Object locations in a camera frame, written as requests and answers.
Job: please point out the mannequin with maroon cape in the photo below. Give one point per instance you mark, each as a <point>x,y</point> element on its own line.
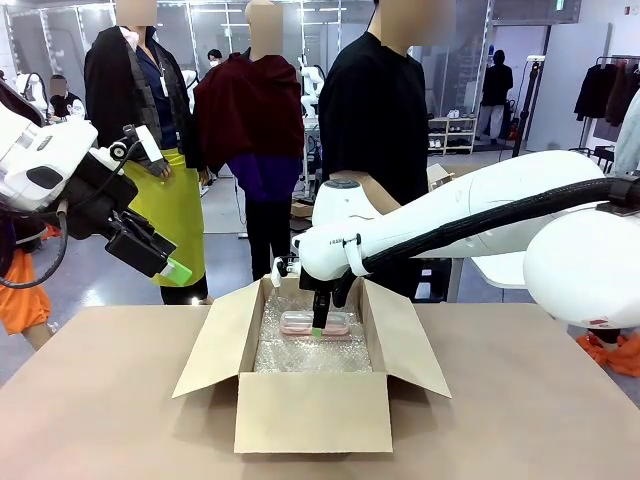
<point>260,125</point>

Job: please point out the cardboard box with glasses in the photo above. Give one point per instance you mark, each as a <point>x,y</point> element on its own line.
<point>310,415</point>

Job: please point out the orange cloth on floor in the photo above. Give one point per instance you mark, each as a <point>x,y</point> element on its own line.
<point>610,355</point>

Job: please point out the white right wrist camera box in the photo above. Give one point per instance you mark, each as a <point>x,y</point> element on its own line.
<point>281,270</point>

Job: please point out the person in black t-shirt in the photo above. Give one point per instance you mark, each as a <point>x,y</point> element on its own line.
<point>375,100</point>

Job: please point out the pink glasses case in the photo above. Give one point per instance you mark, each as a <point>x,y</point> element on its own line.
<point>297,322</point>

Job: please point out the white side table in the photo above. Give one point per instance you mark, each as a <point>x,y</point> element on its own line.
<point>500,272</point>

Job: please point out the white shoe rack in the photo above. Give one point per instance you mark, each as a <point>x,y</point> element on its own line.
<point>452,132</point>

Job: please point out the black tripod stand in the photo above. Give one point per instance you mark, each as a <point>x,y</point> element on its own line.
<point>530,95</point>

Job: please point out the bubble wrap under glasses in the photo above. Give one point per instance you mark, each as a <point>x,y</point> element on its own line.
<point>310,357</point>

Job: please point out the mannequin with yellow skirt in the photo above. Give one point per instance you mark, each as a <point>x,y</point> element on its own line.
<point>160,200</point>

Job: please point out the mannequin with orange trousers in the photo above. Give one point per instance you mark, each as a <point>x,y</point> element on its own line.
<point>20,295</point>

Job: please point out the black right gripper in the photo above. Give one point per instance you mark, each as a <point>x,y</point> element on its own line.
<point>345,290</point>

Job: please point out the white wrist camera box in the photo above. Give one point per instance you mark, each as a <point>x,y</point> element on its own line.
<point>146,145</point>
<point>281,270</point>

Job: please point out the seated person in varsity jacket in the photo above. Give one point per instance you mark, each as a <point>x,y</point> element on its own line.
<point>64,102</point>

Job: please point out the standing person in black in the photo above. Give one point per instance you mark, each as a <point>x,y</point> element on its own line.
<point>496,90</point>

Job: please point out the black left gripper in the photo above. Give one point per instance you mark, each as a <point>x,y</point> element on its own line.
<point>135,247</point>

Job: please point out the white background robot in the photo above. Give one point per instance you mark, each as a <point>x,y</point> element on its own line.
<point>310,85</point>

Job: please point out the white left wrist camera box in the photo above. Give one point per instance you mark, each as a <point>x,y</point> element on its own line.
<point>146,145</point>

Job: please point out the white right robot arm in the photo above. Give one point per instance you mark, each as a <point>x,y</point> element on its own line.
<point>500,185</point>

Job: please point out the white robot beside desk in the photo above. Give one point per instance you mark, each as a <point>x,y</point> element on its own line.
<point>30,87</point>

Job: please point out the black plastic stool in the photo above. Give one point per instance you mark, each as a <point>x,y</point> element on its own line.
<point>431,280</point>

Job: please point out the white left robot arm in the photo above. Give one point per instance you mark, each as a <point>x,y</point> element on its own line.
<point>30,145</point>

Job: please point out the person with face mask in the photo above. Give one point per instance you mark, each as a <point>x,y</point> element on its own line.
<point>214,59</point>

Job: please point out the rack of dark clothes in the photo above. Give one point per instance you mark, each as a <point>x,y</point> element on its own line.
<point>605,95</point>

